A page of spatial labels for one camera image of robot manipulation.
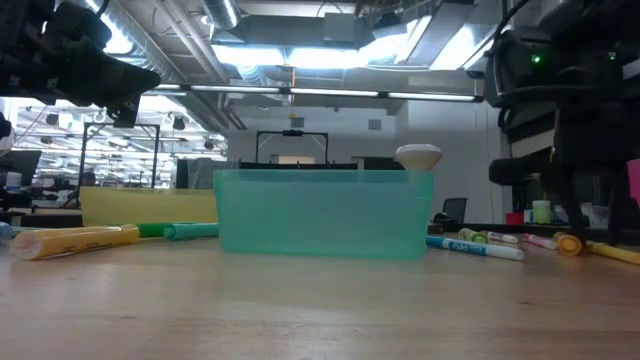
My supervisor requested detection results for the teal thick marker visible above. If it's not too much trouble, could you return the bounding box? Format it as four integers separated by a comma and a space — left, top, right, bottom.
163, 222, 220, 242

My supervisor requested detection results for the yellow translucent plastic bin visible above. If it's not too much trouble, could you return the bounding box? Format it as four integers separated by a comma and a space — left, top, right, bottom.
79, 186, 219, 227

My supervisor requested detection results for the blue white thin marker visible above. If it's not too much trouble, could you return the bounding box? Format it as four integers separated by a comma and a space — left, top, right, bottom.
425, 235, 525, 262

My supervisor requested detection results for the black office chair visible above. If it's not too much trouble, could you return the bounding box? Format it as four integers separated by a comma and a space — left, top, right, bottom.
442, 196, 470, 225

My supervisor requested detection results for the black overhead light bar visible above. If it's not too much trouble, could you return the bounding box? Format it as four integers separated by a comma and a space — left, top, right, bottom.
149, 83, 485, 104

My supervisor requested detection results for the silver long air duct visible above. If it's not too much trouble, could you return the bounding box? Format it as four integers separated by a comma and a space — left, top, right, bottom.
82, 0, 186, 85

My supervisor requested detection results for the distant black rig frame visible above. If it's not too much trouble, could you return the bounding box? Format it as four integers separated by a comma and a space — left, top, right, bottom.
238, 129, 359, 171
82, 122, 162, 190

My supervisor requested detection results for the red translucent plastic bin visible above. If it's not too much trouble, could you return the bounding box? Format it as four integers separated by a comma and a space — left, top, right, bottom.
627, 158, 640, 209

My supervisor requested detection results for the green translucent plastic bin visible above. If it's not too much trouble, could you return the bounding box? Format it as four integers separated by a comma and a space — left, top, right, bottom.
213, 168, 435, 261

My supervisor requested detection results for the green white container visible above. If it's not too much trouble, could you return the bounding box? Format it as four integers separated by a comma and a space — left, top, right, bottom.
531, 199, 553, 225

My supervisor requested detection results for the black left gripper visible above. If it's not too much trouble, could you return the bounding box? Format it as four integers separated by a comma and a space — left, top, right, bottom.
0, 0, 162, 129

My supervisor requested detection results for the orange highlighter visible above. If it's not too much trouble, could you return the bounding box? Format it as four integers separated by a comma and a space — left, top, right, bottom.
552, 231, 585, 257

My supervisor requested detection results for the yellow-orange thick marker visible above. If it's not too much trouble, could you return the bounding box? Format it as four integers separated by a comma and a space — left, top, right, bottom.
10, 223, 141, 262

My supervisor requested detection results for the green thick marker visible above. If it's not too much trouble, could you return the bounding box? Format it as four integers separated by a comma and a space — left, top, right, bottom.
134, 222, 199, 239

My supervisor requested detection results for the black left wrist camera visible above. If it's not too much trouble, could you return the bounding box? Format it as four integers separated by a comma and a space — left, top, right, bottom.
55, 2, 114, 52

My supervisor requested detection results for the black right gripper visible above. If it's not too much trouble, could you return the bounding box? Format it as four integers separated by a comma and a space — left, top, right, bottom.
488, 94, 632, 247

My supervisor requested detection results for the grey ceiling box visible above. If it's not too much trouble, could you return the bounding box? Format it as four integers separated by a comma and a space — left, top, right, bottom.
323, 12, 358, 44

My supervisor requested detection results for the computer monitor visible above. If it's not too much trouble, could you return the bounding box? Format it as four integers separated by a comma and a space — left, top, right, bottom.
0, 149, 43, 189

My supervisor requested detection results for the light green highlighter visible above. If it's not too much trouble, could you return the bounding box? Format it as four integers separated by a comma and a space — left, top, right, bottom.
458, 227, 490, 245

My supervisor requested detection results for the yellow highlighter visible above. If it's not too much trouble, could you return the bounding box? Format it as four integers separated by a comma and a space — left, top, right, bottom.
583, 240, 640, 267

